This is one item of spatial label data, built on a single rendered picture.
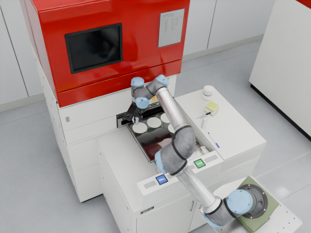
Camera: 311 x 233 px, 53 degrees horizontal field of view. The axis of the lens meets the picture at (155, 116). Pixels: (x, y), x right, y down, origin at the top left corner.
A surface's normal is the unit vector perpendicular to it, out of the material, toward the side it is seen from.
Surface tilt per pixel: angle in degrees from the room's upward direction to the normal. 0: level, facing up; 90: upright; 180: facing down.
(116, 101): 90
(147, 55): 90
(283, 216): 0
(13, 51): 90
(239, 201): 38
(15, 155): 0
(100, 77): 90
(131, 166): 0
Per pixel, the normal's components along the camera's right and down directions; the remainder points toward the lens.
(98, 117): 0.47, 0.65
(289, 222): 0.05, -0.70
